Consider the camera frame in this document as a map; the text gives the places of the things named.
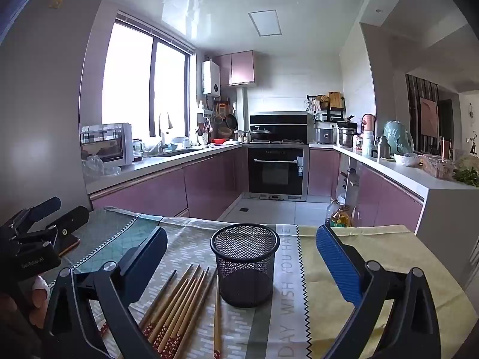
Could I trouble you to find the black built-in oven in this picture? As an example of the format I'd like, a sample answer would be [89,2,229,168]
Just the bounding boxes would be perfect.
[247,146,309,196]

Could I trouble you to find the grey refrigerator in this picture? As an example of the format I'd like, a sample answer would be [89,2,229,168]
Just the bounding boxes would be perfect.
[0,0,113,214]

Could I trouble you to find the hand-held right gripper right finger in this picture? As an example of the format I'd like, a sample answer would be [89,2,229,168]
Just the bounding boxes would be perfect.
[315,224,442,359]

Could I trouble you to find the kitchen faucet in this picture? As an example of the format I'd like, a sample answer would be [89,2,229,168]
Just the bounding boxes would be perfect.
[159,111,173,150]

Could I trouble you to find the green covered appliance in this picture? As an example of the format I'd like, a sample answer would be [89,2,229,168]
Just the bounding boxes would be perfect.
[382,120,414,156]

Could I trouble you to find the dark liquid bottle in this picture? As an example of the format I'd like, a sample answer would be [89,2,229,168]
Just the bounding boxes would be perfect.
[325,199,341,227]

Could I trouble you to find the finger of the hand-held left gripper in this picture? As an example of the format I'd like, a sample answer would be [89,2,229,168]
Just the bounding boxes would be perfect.
[48,205,90,252]
[10,196,62,229]

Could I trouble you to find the pink base cabinets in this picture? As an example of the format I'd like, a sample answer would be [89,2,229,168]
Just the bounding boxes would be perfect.
[88,144,249,229]
[309,146,427,232]

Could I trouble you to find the green vegetables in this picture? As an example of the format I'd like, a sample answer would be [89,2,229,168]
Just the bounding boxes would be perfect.
[453,168,479,188]

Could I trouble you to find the kitchen window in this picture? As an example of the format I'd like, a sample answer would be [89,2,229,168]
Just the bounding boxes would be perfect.
[102,13,197,139]

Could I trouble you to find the steel pot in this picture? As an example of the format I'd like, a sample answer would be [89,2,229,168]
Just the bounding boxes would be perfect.
[338,121,358,147]

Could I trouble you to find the white bowl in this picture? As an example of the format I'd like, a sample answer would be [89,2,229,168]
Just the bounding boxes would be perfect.
[394,153,420,168]

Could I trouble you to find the clear plastic food container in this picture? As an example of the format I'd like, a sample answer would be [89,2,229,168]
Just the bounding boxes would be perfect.
[421,154,455,179]

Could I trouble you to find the black mesh pen holder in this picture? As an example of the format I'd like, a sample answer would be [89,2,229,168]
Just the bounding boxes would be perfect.
[210,223,281,308]

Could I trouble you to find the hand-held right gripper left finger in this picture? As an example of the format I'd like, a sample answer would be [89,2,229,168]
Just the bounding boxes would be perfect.
[39,226,169,359]

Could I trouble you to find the white water heater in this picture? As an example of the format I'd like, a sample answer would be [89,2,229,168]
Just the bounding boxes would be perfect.
[202,60,221,95]

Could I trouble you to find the patchwork printed tablecloth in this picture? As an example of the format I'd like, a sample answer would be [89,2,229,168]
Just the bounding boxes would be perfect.
[60,206,478,359]

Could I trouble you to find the ceiling light panel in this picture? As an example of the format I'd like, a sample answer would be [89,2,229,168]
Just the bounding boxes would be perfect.
[248,9,282,37]

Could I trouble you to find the pink wall cabinet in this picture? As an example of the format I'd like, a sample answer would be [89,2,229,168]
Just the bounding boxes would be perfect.
[213,50,255,86]

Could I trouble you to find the bundle of wooden chopsticks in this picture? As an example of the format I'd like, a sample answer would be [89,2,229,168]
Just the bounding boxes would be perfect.
[100,264,222,359]

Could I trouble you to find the clear plastic bag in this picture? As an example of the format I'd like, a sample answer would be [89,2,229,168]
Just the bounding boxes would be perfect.
[82,154,122,184]

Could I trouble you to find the striped curtain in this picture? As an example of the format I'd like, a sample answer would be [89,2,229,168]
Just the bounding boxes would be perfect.
[406,75,440,154]

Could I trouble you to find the black wall rack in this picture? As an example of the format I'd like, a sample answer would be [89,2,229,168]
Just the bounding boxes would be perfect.
[306,95,347,122]

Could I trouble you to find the black range hood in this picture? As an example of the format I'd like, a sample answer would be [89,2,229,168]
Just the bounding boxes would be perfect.
[249,112,308,143]

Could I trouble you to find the steel rice cooker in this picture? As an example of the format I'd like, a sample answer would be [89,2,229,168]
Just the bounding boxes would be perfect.
[314,127,337,144]

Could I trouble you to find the white container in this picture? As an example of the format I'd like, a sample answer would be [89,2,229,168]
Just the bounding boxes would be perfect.
[362,131,375,158]

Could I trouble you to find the person's left hand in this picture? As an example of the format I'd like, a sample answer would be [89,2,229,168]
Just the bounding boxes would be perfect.
[28,275,51,330]

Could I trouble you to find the wok with lid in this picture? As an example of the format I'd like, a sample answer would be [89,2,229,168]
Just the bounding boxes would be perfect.
[249,127,274,142]

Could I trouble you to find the white microwave oven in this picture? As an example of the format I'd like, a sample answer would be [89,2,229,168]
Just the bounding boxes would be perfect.
[80,123,134,167]

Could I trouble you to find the yellow oil bottle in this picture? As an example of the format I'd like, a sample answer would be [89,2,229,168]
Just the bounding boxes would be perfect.
[331,206,352,229]

